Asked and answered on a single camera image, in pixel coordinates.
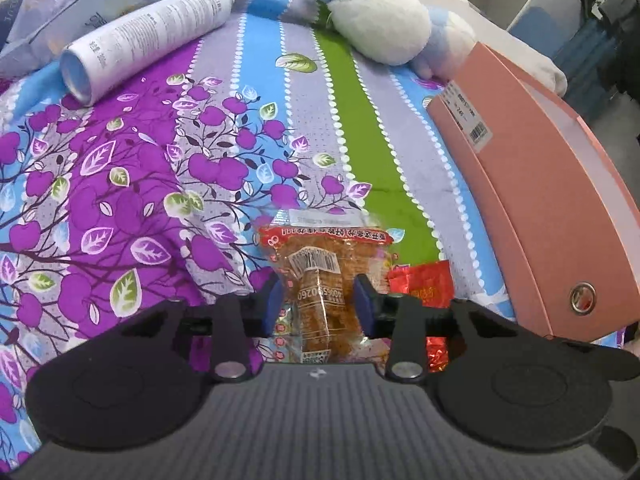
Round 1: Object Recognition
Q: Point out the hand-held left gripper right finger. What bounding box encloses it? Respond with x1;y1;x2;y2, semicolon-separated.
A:
352;274;526;381

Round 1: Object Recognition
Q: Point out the translucent plastic bag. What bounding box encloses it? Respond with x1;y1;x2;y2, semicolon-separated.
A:
0;0;211;78

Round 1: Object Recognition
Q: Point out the pink cardboard box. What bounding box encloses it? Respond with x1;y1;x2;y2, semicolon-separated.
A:
426;41;640;348

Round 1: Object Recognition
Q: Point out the dark grey garment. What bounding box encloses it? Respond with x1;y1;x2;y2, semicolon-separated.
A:
597;0;640;126

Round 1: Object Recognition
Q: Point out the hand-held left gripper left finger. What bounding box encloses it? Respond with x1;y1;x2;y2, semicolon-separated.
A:
117;275;285;381

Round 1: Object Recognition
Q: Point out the floral striped bedsheet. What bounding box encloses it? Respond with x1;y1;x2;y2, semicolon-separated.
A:
0;0;626;468

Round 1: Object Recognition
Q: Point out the brown sticks snack packet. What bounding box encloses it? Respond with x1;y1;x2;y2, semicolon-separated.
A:
257;207;393;365

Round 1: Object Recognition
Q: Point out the red foil sachet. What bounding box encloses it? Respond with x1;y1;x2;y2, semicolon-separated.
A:
389;260;456;373

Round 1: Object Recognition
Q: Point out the white and blue plush toy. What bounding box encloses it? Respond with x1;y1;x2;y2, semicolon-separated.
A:
311;0;476;80

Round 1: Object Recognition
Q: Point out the white spray can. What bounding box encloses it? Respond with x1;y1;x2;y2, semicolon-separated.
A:
60;0;236;107

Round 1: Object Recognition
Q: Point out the blue padded panel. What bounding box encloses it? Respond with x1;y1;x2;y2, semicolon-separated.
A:
515;5;550;45

